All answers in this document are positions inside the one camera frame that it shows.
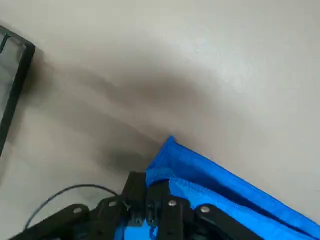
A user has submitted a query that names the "blue towel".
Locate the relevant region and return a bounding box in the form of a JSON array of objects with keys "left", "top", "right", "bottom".
[{"left": 113, "top": 135, "right": 320, "bottom": 240}]

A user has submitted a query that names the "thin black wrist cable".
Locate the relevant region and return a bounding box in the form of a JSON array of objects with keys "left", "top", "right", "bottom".
[{"left": 24, "top": 183, "right": 121, "bottom": 230}]

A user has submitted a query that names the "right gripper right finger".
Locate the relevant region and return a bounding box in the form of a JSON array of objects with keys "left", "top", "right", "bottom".
[{"left": 147, "top": 179, "right": 263, "bottom": 240}]

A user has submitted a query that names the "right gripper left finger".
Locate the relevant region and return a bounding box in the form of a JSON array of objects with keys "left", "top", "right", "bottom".
[{"left": 11, "top": 171, "right": 149, "bottom": 240}]

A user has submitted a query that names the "black wire cup rack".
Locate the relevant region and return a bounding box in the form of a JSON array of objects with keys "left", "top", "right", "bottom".
[{"left": 0, "top": 24, "right": 36, "bottom": 159}]

